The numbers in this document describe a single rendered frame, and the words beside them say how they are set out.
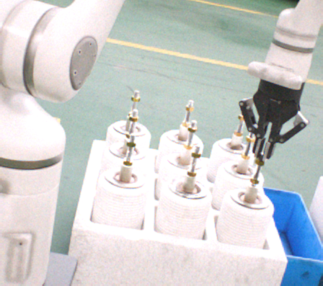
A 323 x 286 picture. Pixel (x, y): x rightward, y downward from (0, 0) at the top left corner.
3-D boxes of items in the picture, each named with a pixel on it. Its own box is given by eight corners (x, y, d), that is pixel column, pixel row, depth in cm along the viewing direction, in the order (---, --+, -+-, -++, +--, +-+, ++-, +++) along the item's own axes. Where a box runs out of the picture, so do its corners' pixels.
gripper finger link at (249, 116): (248, 96, 110) (262, 126, 110) (239, 100, 111) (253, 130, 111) (242, 99, 107) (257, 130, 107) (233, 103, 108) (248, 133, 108)
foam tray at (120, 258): (263, 338, 116) (288, 261, 109) (59, 309, 113) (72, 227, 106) (238, 229, 152) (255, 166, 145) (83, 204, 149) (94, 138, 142)
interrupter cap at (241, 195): (223, 199, 112) (223, 196, 111) (239, 186, 118) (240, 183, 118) (259, 215, 109) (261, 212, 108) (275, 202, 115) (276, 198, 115)
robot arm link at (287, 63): (244, 74, 99) (253, 37, 97) (267, 63, 109) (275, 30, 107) (296, 91, 96) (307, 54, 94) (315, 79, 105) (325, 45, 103)
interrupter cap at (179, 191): (160, 189, 111) (161, 186, 110) (179, 176, 117) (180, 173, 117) (196, 205, 108) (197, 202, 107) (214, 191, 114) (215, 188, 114)
